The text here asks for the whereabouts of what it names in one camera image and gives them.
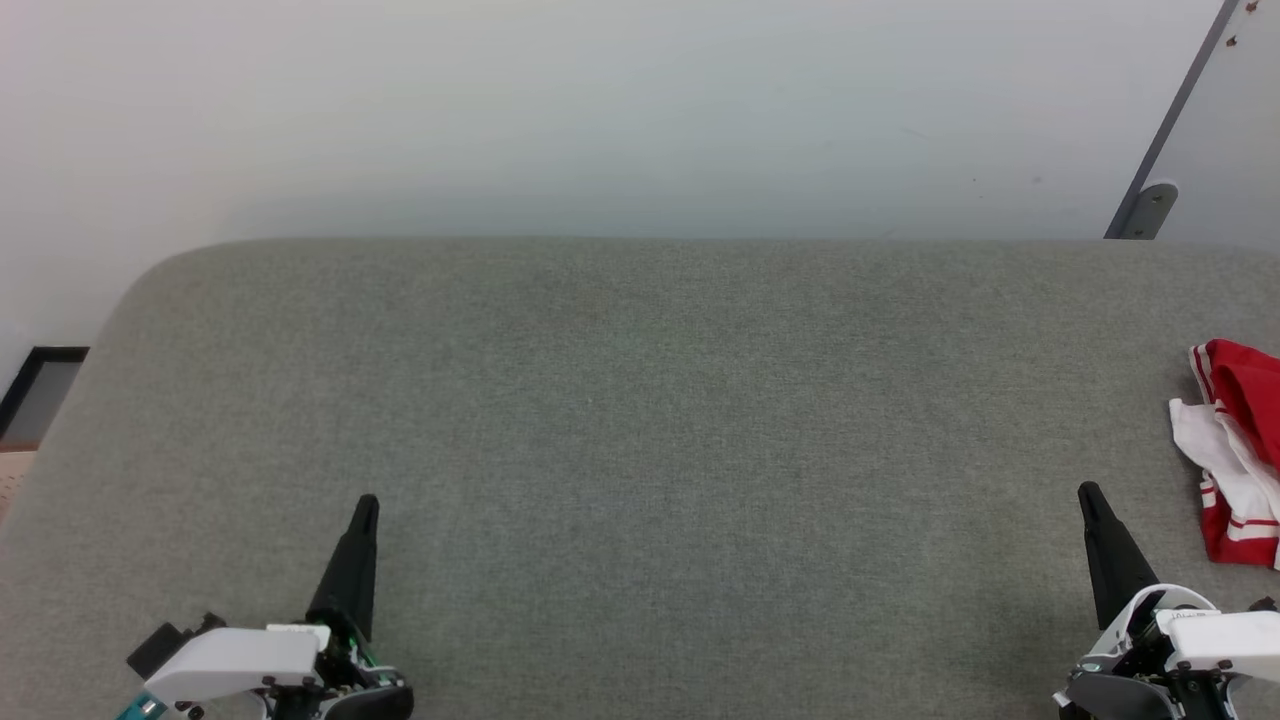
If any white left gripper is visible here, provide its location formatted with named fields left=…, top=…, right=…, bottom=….
left=143, top=494, right=415, bottom=720

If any red white Bulls jersey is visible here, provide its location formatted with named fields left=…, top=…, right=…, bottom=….
left=1169, top=338, right=1280, bottom=572

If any black framed floor panel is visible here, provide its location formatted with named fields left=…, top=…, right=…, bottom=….
left=0, top=346, right=90, bottom=453

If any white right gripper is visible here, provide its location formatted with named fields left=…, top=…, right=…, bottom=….
left=1055, top=482, right=1280, bottom=720

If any grey metal wall bracket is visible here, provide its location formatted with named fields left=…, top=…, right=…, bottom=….
left=1123, top=181, right=1180, bottom=241

